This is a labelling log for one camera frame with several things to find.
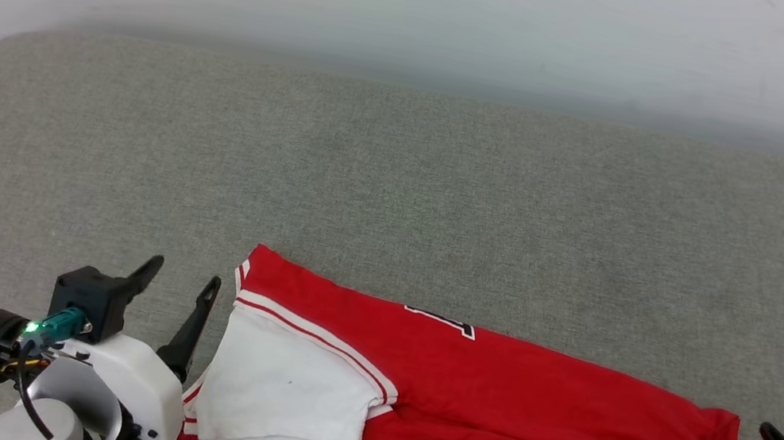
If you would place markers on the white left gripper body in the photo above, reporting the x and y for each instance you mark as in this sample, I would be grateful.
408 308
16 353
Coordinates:
130 376

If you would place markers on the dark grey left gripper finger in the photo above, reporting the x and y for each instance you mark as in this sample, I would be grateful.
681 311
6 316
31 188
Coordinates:
144 277
188 333

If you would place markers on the red and white sports garment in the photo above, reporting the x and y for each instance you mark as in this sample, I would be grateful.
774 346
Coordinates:
489 398

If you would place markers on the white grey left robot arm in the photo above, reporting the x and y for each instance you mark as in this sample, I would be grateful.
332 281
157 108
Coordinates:
48 409

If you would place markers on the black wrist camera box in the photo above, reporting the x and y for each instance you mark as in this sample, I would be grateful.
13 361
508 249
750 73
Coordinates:
91 300

